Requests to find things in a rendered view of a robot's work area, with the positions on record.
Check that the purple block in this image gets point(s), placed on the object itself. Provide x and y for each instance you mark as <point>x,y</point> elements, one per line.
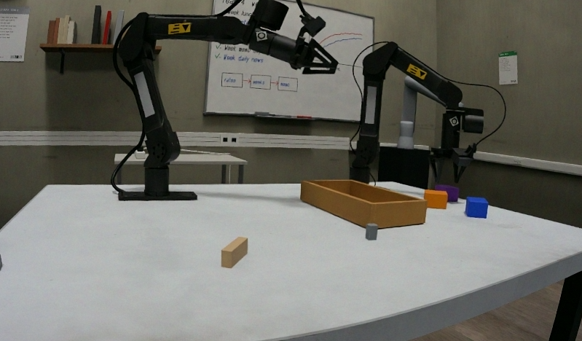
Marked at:
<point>451,191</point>

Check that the tan rectangular block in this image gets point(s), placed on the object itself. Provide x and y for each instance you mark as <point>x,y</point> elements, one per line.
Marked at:
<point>234,252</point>

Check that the wooden tray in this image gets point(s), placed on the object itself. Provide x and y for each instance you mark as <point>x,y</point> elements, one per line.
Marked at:
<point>370,204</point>

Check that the orange block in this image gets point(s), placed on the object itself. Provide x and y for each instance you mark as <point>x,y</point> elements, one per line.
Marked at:
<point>436,199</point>

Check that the blue block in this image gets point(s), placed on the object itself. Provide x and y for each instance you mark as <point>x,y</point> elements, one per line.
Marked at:
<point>476,207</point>

